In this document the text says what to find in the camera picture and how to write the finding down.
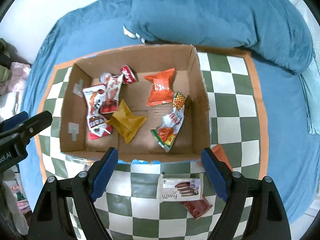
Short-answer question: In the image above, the white Franzzi biscuit box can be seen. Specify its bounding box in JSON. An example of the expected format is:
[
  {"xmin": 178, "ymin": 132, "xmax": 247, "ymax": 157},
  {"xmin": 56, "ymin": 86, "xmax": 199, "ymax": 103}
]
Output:
[{"xmin": 157, "ymin": 174, "xmax": 203, "ymax": 203}]

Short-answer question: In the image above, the yellow snack packet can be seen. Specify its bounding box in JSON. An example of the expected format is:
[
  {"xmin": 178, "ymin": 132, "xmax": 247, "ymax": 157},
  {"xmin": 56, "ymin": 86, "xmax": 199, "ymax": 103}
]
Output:
[{"xmin": 107, "ymin": 99, "xmax": 147, "ymax": 144}]

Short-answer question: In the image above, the green orange carrot snack pack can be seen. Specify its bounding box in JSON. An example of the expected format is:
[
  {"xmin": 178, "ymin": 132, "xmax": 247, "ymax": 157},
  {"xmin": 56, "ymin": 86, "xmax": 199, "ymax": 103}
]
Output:
[{"xmin": 151, "ymin": 92, "xmax": 186, "ymax": 153}]

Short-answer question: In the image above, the red white long snack pack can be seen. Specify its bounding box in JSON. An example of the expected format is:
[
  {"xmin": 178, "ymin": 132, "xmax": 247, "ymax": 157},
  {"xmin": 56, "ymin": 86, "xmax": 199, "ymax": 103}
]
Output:
[{"xmin": 100, "ymin": 73, "xmax": 123, "ymax": 114}]

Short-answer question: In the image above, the orange snack packet on mat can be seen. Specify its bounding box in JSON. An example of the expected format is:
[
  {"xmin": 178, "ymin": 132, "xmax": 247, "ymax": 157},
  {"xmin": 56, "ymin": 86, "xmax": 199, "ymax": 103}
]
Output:
[{"xmin": 200, "ymin": 144, "xmax": 233, "ymax": 172}]

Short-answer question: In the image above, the dark red snack packet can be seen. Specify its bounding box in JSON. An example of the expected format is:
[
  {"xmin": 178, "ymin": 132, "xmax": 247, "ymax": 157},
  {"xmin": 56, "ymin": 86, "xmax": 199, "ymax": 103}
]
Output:
[{"xmin": 181, "ymin": 197, "xmax": 212, "ymax": 219}]

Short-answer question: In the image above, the green white checkered mat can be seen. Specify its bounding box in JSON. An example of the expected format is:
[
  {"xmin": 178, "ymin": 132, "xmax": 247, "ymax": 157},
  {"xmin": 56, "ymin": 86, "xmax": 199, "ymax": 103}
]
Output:
[{"xmin": 35, "ymin": 48, "xmax": 268, "ymax": 239}]

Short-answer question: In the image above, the pile of clothes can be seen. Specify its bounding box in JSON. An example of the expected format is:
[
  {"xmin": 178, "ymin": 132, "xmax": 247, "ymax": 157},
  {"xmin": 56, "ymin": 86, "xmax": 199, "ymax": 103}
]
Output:
[{"xmin": 0, "ymin": 38, "xmax": 31, "ymax": 121}]

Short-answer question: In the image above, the blue bed sheet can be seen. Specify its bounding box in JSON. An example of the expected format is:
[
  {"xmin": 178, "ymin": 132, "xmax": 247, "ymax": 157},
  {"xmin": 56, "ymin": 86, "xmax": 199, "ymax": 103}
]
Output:
[{"xmin": 21, "ymin": 0, "xmax": 319, "ymax": 223}]

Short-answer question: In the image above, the cardboard box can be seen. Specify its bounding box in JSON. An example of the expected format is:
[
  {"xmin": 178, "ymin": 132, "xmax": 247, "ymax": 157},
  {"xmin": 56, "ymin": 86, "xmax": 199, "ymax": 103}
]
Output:
[{"xmin": 60, "ymin": 45, "xmax": 210, "ymax": 162}]

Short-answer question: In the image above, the small red white snack pack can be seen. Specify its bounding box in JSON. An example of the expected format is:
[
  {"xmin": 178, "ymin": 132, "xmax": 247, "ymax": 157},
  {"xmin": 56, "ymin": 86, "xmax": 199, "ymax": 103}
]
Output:
[{"xmin": 99, "ymin": 65, "xmax": 137, "ymax": 85}]

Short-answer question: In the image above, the light blue folded cloth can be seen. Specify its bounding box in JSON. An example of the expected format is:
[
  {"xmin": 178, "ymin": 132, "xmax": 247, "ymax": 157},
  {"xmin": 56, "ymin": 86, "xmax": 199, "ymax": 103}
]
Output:
[{"xmin": 300, "ymin": 59, "xmax": 319, "ymax": 134}]

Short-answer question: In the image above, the striped blue white cloth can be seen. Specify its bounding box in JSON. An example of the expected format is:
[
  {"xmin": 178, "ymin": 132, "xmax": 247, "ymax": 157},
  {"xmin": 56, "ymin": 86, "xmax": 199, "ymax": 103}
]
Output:
[{"xmin": 123, "ymin": 24, "xmax": 147, "ymax": 44}]

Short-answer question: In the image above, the blue pillow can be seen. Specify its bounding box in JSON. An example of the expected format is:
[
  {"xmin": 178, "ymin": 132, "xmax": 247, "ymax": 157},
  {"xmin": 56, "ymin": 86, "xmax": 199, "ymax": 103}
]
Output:
[{"xmin": 124, "ymin": 0, "xmax": 314, "ymax": 74}]

